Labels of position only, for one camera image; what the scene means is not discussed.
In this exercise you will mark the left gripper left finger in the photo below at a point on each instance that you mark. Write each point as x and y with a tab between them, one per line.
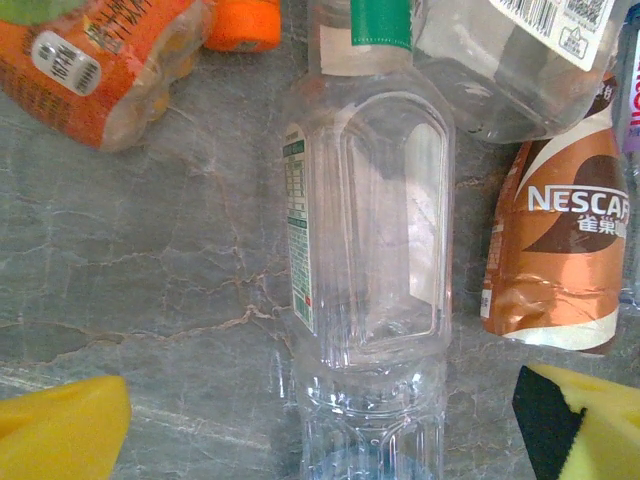
55	430

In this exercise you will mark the clear square bottle white label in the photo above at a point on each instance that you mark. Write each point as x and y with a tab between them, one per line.
500	75

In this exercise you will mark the clear bottle green neck label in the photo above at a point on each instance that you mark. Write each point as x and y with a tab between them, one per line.
370	225

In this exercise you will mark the orange bottle cap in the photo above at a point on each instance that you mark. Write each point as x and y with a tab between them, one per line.
242	25

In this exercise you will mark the purple label clear bottle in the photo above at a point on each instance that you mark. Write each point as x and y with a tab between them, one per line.
632	100

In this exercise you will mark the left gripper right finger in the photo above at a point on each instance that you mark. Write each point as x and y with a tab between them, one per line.
600	435

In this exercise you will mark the orange juice bottle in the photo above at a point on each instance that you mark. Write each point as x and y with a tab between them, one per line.
75	65

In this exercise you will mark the brown Nescafe coffee bottle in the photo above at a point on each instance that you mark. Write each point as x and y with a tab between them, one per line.
555	250

